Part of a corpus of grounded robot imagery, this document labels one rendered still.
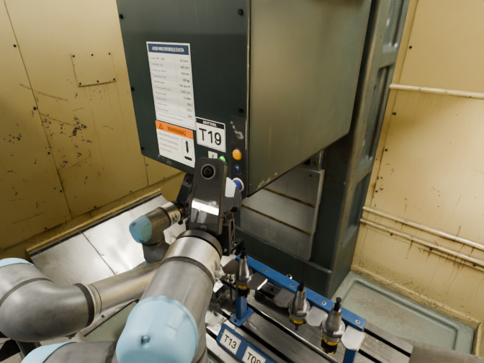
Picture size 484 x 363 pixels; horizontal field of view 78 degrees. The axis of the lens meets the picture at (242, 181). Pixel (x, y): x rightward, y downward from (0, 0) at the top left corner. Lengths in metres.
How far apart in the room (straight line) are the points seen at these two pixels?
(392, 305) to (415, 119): 1.04
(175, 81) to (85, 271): 1.41
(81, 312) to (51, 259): 1.32
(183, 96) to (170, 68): 0.07
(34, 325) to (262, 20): 0.72
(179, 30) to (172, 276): 0.57
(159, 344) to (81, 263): 1.71
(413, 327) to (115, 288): 1.57
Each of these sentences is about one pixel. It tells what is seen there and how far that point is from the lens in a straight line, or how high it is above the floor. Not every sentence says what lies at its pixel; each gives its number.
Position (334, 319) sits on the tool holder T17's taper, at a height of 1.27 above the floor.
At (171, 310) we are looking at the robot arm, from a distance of 0.33.
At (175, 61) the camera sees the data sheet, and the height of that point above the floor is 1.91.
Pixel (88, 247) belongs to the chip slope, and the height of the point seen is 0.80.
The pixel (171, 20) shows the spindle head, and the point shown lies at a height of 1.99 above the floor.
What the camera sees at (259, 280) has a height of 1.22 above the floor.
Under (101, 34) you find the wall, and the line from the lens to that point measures 1.95.
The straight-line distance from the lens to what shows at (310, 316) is 1.00.
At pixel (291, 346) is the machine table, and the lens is 1.32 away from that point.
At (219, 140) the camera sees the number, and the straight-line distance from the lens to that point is 0.73.
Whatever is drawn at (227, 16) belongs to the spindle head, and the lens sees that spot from 0.66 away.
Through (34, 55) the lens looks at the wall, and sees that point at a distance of 1.81.
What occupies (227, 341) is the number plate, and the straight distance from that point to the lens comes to 1.27.
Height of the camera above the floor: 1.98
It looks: 27 degrees down
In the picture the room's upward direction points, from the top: straight up
